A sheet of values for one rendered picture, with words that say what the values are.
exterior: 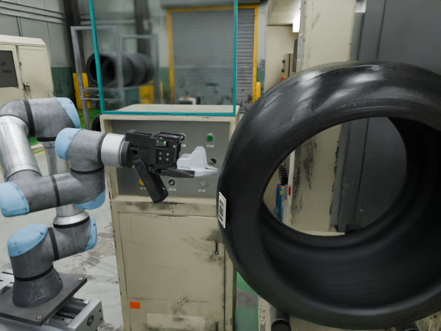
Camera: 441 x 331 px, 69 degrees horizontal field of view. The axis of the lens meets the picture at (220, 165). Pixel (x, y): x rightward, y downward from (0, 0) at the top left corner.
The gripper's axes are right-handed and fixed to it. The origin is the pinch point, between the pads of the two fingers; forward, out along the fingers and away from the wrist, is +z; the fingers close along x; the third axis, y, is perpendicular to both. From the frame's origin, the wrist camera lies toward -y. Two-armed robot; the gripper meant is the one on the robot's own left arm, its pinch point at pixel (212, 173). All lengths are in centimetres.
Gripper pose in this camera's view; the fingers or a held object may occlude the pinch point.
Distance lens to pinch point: 72.0
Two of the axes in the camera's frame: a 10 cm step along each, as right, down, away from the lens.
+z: 9.9, 1.5, -0.6
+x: 1.0, -3.0, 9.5
